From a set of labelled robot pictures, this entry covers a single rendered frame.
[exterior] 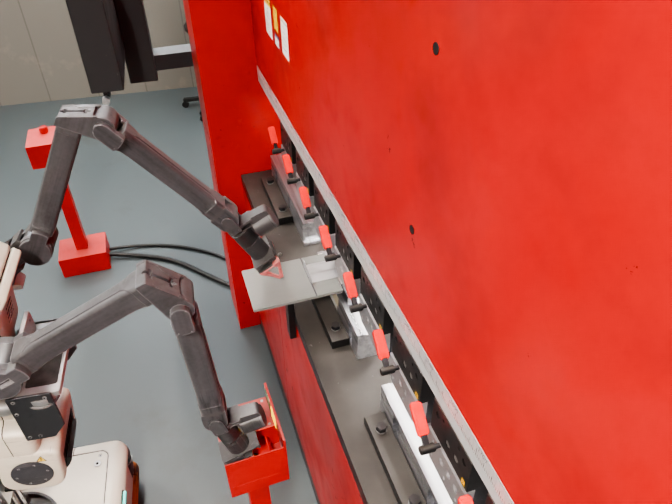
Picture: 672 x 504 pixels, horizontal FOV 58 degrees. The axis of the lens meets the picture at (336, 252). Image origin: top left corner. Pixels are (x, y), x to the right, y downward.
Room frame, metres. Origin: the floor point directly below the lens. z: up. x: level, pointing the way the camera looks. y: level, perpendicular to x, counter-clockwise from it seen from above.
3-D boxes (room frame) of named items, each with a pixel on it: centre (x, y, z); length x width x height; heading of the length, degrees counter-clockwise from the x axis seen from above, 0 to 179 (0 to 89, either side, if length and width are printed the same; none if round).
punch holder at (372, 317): (1.03, -0.12, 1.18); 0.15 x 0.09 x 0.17; 17
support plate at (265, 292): (1.35, 0.13, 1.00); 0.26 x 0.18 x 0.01; 107
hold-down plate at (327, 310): (1.33, 0.03, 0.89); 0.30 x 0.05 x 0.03; 17
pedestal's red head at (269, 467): (0.98, 0.25, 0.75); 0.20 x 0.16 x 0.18; 19
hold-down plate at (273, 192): (1.95, 0.22, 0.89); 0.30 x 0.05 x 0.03; 17
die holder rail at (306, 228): (1.91, 0.15, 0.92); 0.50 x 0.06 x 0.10; 17
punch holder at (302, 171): (1.60, 0.06, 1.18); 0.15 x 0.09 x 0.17; 17
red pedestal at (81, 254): (2.68, 1.41, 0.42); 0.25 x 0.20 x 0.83; 107
